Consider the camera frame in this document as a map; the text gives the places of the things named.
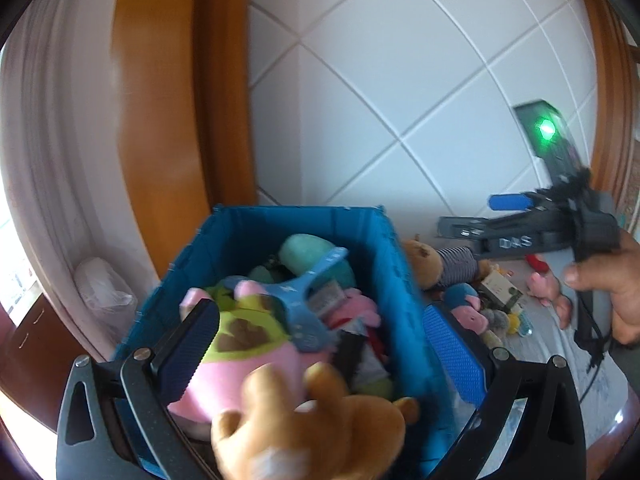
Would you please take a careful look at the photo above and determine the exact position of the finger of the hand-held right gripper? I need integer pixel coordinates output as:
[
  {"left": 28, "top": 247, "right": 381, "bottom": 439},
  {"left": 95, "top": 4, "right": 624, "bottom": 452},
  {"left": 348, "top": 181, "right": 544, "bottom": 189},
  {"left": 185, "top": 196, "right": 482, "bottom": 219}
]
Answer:
[
  {"left": 437, "top": 215, "right": 537, "bottom": 242},
  {"left": 487, "top": 191, "right": 551, "bottom": 212}
]

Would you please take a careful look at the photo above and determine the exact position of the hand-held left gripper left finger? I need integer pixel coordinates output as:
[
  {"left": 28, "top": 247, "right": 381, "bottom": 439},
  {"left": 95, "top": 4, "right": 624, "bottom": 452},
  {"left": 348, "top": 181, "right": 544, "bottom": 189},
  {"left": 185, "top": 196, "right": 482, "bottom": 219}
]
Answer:
[{"left": 56, "top": 299, "right": 221, "bottom": 480}]

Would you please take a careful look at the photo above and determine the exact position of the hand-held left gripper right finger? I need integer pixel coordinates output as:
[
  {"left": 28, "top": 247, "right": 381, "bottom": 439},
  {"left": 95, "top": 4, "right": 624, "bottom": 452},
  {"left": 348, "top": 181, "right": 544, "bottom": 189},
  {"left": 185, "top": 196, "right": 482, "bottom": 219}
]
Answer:
[{"left": 422, "top": 302, "right": 587, "bottom": 480}]

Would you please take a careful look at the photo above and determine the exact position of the pink pig plush teal dress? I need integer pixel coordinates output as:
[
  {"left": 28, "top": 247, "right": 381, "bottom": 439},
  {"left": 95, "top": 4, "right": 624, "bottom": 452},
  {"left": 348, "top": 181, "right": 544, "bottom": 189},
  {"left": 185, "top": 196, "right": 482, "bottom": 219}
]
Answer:
[{"left": 442, "top": 282, "right": 491, "bottom": 336}]

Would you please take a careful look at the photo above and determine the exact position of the blue plastic storage crate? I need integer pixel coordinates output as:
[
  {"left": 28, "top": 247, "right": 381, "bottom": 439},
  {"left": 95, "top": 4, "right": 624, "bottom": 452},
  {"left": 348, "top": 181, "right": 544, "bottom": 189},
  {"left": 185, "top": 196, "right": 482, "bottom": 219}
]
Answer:
[{"left": 112, "top": 204, "right": 451, "bottom": 480}]

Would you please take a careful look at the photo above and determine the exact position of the brown teddy bear plush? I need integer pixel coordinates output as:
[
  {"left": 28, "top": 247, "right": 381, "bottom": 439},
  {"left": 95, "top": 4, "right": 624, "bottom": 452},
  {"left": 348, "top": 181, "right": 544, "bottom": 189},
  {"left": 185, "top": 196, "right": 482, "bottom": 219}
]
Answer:
[{"left": 210, "top": 360, "right": 421, "bottom": 480}]

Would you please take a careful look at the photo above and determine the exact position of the person's right hand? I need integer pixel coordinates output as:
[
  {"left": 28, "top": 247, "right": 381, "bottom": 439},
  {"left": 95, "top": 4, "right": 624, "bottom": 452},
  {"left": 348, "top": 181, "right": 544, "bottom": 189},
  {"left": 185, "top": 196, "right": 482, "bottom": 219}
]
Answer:
[{"left": 562, "top": 232, "right": 640, "bottom": 346}]

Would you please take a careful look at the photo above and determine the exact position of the brown capybara plush striped shirt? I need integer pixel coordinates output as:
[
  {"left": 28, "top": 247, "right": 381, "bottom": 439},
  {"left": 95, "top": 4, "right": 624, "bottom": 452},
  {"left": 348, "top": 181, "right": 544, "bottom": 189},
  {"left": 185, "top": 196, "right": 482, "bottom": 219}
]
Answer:
[{"left": 402, "top": 237, "right": 483, "bottom": 291}]

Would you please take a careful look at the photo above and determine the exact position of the small grey plush toy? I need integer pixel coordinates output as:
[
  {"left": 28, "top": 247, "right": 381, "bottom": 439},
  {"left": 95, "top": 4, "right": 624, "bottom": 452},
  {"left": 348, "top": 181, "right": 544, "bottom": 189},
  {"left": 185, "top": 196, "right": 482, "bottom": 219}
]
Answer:
[{"left": 480, "top": 309, "right": 511, "bottom": 347}]

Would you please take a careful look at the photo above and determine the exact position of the green and white small box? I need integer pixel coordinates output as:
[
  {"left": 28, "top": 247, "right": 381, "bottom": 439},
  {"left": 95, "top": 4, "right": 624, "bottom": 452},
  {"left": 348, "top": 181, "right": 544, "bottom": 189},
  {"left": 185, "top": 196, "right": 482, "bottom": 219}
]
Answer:
[{"left": 477, "top": 265, "right": 526, "bottom": 313}]

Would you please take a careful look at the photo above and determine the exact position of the pink plush with green bib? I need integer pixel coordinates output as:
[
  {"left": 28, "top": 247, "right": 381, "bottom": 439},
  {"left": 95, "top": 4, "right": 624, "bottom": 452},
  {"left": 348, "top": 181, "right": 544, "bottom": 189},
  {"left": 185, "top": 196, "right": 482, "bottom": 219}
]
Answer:
[{"left": 167, "top": 280, "right": 331, "bottom": 441}]

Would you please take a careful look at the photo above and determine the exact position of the pink plush toy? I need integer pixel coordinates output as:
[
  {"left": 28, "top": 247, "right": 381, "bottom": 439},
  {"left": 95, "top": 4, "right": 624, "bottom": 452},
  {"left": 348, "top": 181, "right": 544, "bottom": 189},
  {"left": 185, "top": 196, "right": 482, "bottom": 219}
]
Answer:
[{"left": 525, "top": 255, "right": 573, "bottom": 328}]

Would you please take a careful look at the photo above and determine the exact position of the pink pig plush red dress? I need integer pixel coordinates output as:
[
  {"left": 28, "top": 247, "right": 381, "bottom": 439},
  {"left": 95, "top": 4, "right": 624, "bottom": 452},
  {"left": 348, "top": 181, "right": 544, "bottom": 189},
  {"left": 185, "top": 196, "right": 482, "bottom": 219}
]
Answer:
[{"left": 320, "top": 287, "right": 383, "bottom": 332}]

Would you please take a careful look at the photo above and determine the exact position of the blue plastic toy tool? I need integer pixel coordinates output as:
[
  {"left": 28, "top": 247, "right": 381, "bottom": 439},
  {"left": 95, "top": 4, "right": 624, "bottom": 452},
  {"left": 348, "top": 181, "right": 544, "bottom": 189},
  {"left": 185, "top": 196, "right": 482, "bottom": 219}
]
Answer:
[{"left": 220, "top": 247, "right": 351, "bottom": 353}]

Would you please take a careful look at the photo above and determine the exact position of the white plastic bag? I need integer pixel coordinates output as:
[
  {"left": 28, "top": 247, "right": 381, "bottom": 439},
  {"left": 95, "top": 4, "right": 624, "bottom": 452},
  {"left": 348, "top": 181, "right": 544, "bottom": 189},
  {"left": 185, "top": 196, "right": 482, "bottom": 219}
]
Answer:
[{"left": 74, "top": 257, "right": 138, "bottom": 316}]

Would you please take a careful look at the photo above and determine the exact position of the teal plush toy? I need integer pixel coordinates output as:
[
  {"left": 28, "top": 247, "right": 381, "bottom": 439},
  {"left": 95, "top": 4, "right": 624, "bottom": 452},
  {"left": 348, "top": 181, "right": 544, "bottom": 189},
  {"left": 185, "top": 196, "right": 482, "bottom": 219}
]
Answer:
[{"left": 277, "top": 234, "right": 356, "bottom": 287}]

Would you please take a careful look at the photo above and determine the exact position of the white padded headboard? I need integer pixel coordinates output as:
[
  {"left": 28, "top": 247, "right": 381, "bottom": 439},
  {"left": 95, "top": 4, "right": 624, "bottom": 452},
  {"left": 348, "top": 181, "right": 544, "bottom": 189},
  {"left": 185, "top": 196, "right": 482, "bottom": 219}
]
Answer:
[{"left": 247, "top": 0, "right": 601, "bottom": 241}]

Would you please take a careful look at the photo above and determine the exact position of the black cable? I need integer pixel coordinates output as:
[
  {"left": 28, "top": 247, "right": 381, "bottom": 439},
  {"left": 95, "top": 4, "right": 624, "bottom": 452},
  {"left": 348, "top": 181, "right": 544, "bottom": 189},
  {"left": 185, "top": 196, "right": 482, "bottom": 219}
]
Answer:
[{"left": 575, "top": 300, "right": 617, "bottom": 403}]

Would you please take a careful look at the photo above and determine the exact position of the wooden headboard post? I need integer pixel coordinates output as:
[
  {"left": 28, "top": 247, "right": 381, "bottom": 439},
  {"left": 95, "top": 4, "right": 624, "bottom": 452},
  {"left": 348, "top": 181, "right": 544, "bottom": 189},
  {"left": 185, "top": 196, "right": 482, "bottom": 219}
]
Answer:
[
  {"left": 110, "top": 0, "right": 258, "bottom": 286},
  {"left": 582, "top": 0, "right": 637, "bottom": 201}
]

